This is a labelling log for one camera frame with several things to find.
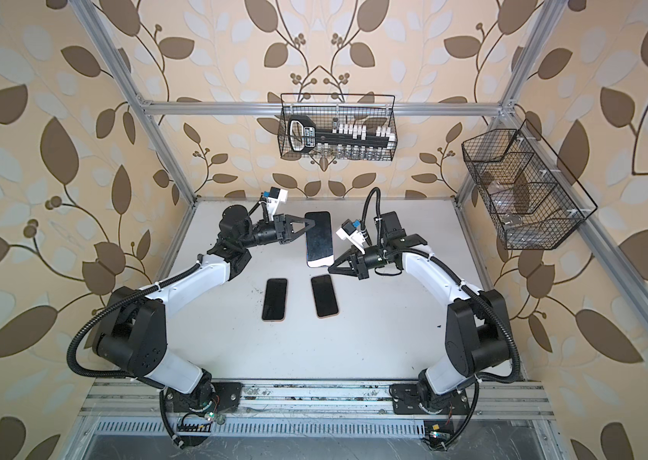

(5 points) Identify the phone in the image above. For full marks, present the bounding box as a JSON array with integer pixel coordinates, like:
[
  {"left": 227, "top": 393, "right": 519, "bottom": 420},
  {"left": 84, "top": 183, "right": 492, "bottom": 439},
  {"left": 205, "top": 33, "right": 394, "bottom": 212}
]
[
  {"left": 262, "top": 278, "right": 288, "bottom": 321},
  {"left": 305, "top": 211, "right": 335, "bottom": 268},
  {"left": 311, "top": 275, "right": 339, "bottom": 318}
]

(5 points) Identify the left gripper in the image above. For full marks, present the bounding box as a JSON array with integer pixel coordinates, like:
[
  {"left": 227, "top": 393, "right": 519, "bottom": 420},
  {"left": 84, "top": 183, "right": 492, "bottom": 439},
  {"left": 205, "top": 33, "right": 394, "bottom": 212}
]
[{"left": 237, "top": 215, "right": 314, "bottom": 252}]

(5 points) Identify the wire basket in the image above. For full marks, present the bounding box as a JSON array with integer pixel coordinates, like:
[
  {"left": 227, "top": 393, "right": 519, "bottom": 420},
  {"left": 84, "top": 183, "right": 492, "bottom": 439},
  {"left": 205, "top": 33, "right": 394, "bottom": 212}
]
[
  {"left": 461, "top": 120, "right": 598, "bottom": 250},
  {"left": 277, "top": 91, "right": 399, "bottom": 163}
]

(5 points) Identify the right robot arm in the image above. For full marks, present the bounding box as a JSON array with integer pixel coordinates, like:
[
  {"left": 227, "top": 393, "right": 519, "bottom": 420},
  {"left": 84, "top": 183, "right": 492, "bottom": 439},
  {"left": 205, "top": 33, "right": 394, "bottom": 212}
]
[{"left": 328, "top": 187, "right": 521, "bottom": 412}]

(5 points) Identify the right wire basket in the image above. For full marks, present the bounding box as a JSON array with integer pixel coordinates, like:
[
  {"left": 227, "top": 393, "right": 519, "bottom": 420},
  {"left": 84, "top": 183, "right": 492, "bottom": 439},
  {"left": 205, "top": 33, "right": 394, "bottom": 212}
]
[{"left": 461, "top": 120, "right": 598, "bottom": 250}]

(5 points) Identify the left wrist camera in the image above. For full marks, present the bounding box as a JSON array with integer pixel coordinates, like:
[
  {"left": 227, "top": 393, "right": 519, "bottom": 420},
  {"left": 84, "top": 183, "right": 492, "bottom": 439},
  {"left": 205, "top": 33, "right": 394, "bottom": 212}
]
[{"left": 261, "top": 187, "right": 289, "bottom": 219}]

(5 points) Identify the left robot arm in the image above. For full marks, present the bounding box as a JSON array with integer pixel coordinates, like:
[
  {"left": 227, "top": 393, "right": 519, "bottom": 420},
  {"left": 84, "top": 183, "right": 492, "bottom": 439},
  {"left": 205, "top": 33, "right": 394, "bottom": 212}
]
[{"left": 66, "top": 205, "right": 316, "bottom": 394}]

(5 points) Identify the socket set on black rail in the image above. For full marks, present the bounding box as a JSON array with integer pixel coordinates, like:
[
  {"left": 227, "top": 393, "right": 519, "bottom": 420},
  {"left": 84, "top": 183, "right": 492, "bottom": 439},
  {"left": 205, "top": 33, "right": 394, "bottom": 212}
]
[{"left": 284, "top": 115, "right": 398, "bottom": 156}]

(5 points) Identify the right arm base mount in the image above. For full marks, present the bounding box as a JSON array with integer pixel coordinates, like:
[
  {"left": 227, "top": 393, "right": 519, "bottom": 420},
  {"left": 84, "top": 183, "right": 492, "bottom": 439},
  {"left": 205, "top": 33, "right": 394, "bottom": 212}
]
[{"left": 388, "top": 381, "right": 475, "bottom": 452}]

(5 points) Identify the aluminium frame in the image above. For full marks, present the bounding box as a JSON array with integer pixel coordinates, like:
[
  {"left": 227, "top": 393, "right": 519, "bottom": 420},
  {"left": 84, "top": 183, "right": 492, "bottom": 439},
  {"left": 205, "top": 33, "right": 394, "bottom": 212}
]
[{"left": 58, "top": 0, "right": 648, "bottom": 460}]

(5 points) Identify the back wire basket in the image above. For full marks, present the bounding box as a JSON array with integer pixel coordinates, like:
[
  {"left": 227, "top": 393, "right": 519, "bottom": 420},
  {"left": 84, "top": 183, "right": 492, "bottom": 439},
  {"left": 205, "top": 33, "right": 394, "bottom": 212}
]
[{"left": 277, "top": 91, "right": 399, "bottom": 163}]

